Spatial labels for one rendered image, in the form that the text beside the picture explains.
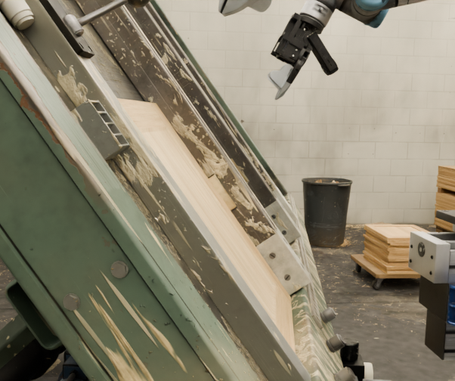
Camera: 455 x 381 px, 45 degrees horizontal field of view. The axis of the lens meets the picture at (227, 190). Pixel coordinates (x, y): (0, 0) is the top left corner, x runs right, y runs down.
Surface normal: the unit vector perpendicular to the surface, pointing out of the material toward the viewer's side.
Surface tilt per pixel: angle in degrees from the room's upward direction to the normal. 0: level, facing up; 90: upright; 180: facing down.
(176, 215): 90
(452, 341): 90
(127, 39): 90
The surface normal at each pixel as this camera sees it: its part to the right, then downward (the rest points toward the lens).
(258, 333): -0.08, 0.13
